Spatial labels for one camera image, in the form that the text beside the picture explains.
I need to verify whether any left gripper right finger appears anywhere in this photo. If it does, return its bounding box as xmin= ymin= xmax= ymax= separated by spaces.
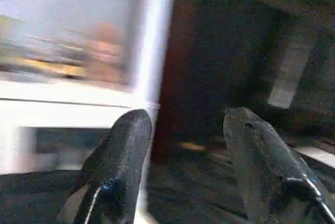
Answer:
xmin=222 ymin=106 xmax=335 ymax=224

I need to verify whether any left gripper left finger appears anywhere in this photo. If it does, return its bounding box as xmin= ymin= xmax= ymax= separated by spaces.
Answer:
xmin=55 ymin=109 xmax=152 ymax=224

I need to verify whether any white flat panel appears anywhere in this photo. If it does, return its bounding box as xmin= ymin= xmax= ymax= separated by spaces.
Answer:
xmin=294 ymin=145 xmax=335 ymax=170

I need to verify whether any black plastic mat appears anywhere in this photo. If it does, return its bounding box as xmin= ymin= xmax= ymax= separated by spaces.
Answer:
xmin=0 ymin=145 xmax=335 ymax=224

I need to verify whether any small yellow label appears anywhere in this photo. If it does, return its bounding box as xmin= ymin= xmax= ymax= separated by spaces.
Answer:
xmin=180 ymin=141 xmax=208 ymax=152

